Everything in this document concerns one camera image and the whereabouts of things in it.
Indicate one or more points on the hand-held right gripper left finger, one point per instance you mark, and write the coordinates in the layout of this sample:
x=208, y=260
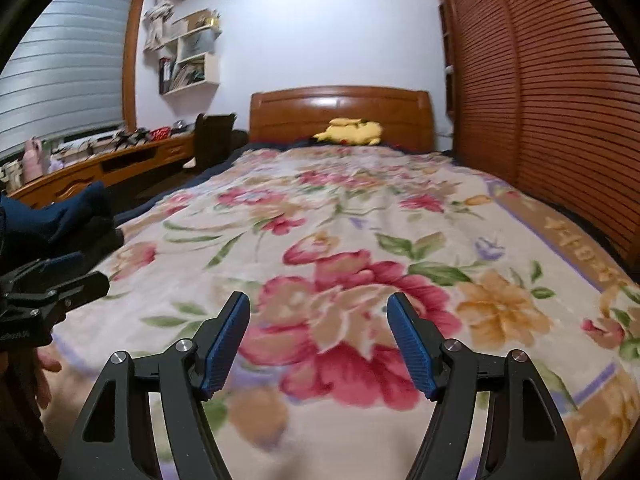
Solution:
x=225, y=350

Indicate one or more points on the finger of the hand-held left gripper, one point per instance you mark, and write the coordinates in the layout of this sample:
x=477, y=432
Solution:
x=75, y=290
x=30, y=267

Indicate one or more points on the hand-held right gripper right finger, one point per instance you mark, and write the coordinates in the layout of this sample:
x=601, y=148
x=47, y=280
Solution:
x=415, y=350

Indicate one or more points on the navy blue blazer jacket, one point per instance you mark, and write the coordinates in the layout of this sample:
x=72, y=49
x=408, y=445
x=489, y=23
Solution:
x=50, y=220

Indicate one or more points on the person's left hand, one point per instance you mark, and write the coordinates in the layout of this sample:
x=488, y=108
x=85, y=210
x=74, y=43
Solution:
x=46, y=375

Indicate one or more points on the black garment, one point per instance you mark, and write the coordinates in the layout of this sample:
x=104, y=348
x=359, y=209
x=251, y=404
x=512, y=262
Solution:
x=100, y=245

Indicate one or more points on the pink soft toy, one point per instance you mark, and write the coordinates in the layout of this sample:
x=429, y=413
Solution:
x=33, y=160

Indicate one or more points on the wooden desk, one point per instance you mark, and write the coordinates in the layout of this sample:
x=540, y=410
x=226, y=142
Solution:
x=125, y=160

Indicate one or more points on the floral blanket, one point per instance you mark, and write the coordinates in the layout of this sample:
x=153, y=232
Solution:
x=400, y=210

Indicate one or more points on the black tripod device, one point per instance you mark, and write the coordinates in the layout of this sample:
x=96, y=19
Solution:
x=130, y=139

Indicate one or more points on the small white object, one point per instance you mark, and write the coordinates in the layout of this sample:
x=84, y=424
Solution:
x=190, y=164

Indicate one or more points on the red basket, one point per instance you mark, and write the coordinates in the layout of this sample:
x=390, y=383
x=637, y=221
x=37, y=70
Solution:
x=161, y=134

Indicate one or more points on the grey window blind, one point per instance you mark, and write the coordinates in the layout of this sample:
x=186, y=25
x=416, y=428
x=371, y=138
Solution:
x=65, y=70

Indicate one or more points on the dark brown chair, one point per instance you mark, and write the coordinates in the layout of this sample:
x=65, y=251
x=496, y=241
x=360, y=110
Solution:
x=212, y=140

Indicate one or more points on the yellow plush toy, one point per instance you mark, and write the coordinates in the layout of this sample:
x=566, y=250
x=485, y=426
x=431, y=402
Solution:
x=350, y=132

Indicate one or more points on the row of books and folders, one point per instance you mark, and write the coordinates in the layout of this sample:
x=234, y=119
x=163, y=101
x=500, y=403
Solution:
x=182, y=76

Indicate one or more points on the wooden bed headboard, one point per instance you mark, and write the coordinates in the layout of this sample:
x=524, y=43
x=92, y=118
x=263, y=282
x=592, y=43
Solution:
x=300, y=115

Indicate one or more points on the grey paper bag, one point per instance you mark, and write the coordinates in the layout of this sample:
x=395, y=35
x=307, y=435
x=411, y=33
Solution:
x=197, y=45

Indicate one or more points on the tied beige curtain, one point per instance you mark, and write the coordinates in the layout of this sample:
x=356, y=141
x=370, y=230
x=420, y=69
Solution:
x=160, y=15

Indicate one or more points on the wooden louvered wardrobe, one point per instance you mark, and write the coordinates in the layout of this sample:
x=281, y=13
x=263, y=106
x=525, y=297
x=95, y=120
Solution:
x=550, y=85

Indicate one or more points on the wooden window frame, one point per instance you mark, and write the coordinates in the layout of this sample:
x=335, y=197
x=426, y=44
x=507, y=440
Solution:
x=131, y=70

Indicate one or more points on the white wall shelf unit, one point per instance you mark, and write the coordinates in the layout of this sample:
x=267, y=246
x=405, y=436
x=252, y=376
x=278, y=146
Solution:
x=212, y=72

